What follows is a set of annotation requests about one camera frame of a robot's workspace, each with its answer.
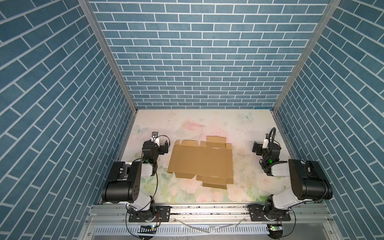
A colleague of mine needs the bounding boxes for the brown cardboard paper box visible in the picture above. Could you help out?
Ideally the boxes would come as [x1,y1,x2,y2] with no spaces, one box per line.
[168,136,234,190]

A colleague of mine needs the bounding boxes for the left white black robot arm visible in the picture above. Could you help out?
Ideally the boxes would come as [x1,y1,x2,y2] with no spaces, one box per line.
[102,138,170,222]

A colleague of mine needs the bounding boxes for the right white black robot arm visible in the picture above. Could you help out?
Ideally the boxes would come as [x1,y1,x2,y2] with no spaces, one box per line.
[247,139,333,222]

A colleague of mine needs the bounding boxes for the right green circuit board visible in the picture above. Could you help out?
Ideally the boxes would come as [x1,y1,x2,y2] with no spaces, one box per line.
[268,224,284,232]

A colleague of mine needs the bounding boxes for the green circuit board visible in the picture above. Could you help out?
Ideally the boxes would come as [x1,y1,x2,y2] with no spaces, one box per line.
[138,226,158,235]
[268,224,284,232]

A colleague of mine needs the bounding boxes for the left green circuit board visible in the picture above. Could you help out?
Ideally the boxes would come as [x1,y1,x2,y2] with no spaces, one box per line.
[138,226,158,235]

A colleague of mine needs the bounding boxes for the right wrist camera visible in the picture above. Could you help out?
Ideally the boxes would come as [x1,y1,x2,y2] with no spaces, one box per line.
[262,134,270,149]

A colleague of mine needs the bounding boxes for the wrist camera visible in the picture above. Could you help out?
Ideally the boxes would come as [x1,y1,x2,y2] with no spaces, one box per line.
[262,134,270,149]
[151,132,159,142]

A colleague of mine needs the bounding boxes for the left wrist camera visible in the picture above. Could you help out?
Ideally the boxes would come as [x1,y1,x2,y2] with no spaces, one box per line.
[151,132,159,142]

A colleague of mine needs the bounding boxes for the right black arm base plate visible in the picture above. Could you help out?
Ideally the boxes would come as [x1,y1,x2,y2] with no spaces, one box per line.
[246,204,291,222]

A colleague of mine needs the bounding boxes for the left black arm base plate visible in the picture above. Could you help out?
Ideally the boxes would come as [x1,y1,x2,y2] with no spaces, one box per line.
[128,206,171,223]

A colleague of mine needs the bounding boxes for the aluminium front rail frame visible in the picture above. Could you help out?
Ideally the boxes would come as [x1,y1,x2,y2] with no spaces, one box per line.
[79,203,342,240]

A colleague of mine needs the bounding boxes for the clear cable tie strip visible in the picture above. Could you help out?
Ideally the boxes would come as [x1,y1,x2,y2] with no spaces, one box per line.
[174,218,246,234]

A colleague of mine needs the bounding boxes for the white slotted cable duct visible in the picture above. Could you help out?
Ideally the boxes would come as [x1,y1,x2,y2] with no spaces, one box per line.
[94,224,270,237]

